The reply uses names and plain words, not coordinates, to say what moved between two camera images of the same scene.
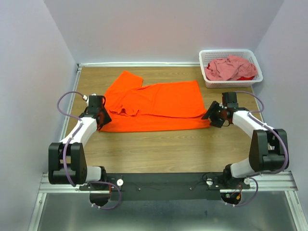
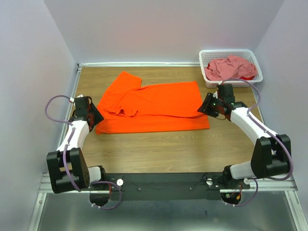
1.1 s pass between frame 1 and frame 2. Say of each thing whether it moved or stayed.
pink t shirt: stayed
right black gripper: moved
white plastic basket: stayed
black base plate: stayed
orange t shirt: stayed
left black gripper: moved
